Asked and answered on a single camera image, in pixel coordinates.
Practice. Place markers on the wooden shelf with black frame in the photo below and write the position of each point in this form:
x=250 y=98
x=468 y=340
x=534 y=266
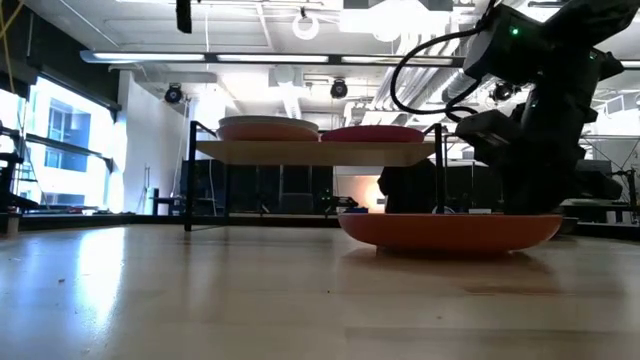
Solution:
x=320 y=152

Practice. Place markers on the black dish rack frame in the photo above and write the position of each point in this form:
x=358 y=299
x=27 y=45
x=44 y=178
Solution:
x=125 y=220

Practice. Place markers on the magenta plate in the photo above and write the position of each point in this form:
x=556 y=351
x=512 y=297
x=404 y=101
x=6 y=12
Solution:
x=372 y=135

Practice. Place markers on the black ceiling spotlight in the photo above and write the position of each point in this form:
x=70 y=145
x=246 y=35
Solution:
x=501 y=92
x=338 y=90
x=173 y=95

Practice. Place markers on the dark office partition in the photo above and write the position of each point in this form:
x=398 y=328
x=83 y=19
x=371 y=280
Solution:
x=260 y=185

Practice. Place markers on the light pink plate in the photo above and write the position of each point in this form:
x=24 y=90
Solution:
x=267 y=135

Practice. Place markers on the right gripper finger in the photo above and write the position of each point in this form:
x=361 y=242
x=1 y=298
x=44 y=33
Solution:
x=520 y=190
x=552 y=192

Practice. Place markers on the silver ventilation duct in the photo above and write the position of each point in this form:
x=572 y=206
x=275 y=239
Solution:
x=457 y=90

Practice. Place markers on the black overhead light bar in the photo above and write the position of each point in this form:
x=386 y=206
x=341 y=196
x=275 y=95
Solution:
x=272 y=58

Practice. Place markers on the terracotta orange plate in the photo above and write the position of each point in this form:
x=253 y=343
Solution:
x=450 y=232

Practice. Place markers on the pale grey plate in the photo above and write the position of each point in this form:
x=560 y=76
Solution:
x=267 y=121

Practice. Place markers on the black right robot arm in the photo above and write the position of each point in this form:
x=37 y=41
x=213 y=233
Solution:
x=575 y=30

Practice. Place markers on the person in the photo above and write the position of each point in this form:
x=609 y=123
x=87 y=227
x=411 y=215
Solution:
x=407 y=190

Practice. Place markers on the large glass window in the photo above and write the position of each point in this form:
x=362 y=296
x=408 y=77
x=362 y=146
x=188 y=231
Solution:
x=65 y=165

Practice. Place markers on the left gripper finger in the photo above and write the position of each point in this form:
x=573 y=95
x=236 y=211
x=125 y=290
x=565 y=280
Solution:
x=184 y=15

